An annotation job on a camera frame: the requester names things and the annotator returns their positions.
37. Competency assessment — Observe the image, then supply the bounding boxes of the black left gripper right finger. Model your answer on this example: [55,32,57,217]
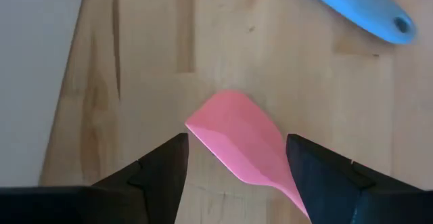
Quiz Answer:
[286,133,433,224]

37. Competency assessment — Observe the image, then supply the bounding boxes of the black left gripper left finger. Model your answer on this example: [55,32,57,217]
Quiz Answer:
[0,132,189,224]

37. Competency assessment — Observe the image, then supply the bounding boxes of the pink silicone spatula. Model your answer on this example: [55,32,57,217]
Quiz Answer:
[185,89,311,220]

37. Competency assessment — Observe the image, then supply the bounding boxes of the blue silicone spatula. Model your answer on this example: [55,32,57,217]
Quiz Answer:
[294,0,417,45]

